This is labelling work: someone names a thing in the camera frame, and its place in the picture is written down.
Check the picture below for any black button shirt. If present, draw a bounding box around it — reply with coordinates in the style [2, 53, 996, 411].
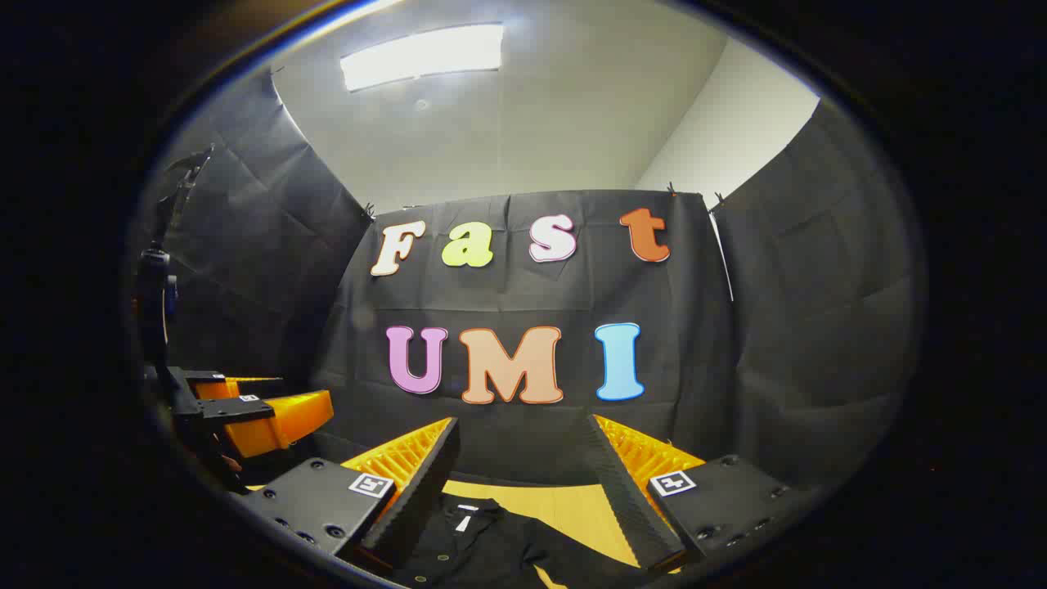
[391, 491, 655, 589]

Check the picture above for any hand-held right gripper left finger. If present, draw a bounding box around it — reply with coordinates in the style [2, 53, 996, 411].
[233, 416, 461, 573]

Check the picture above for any ceiling light panel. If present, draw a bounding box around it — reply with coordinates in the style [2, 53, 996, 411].
[339, 23, 506, 92]

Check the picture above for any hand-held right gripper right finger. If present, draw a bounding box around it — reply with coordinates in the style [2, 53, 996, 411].
[582, 413, 831, 573]

